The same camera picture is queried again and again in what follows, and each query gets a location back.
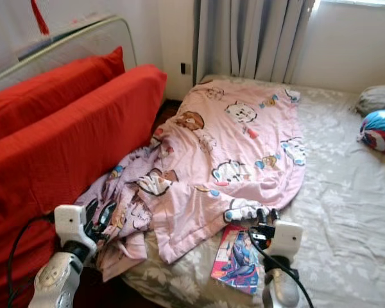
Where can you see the white quilted mattress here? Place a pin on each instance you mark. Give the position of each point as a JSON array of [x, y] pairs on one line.
[[83, 51]]

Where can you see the slim red cushion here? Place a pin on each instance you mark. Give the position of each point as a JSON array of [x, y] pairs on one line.
[[45, 96]]

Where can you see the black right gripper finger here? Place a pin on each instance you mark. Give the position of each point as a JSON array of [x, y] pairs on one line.
[[272, 217], [258, 216]]

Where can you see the grey floral bedsheet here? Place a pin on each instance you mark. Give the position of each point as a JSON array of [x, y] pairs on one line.
[[346, 212]]

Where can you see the red hanging tassel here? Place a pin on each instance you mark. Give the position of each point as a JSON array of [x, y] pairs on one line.
[[38, 20]]

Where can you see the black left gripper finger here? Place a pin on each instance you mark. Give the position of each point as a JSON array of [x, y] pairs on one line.
[[91, 212], [106, 216]]

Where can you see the red white blue bolster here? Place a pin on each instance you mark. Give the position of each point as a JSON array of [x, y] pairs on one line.
[[378, 131]]

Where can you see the pink cartoon print blanket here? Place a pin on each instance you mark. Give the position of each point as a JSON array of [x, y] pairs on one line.
[[231, 147]]

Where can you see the colourful comic book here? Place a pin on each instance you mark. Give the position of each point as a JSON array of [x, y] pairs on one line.
[[237, 260]]

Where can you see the grey curtain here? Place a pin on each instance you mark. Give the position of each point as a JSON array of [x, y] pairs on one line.
[[250, 38]]

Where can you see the black wall socket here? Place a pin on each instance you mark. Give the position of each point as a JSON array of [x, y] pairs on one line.
[[183, 68]]

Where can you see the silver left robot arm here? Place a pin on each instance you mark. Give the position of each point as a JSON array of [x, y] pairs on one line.
[[54, 282]]

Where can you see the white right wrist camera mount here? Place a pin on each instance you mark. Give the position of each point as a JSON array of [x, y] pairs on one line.
[[287, 239]]

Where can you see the large red sofa cushion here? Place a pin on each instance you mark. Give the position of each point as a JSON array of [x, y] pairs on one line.
[[70, 167]]

